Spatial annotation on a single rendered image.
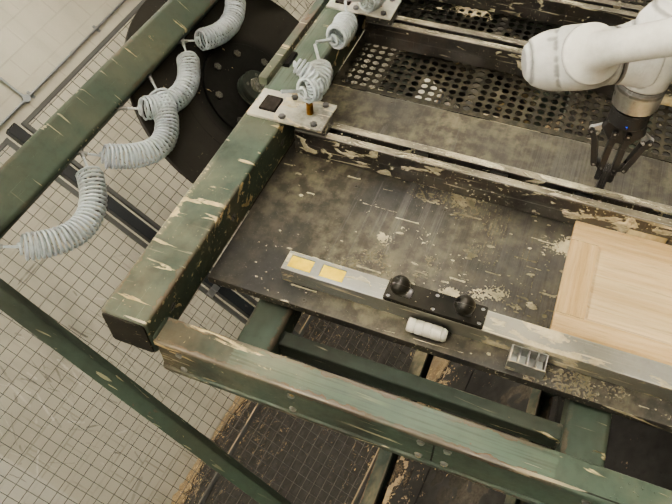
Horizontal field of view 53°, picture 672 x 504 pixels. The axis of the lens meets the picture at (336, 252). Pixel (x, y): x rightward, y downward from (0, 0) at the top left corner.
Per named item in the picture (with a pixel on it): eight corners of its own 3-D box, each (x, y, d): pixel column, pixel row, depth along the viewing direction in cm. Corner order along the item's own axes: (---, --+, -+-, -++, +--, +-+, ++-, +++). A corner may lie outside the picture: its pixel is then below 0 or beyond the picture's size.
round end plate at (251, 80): (302, 259, 197) (70, 68, 172) (292, 265, 201) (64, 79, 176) (391, 97, 243) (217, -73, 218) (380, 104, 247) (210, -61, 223)
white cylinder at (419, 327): (404, 333, 133) (443, 346, 131) (405, 325, 130) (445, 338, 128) (409, 321, 134) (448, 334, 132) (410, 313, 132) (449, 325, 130)
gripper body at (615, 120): (658, 97, 132) (642, 134, 139) (613, 88, 134) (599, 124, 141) (654, 121, 127) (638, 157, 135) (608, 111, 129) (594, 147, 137)
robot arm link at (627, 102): (621, 61, 130) (611, 86, 135) (615, 89, 125) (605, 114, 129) (671, 71, 128) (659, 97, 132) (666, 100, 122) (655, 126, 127)
